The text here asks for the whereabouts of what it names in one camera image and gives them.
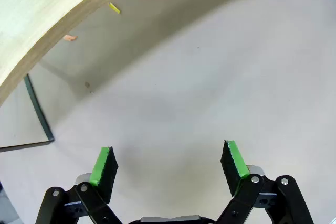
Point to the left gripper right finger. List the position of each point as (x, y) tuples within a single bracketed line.
[(232, 171)]

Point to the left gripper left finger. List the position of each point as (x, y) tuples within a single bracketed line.
[(103, 176)]

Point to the orange paper scrap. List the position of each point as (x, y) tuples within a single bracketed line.
[(70, 38)]

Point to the yellow paper scrap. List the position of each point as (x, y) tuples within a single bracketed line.
[(114, 8)]

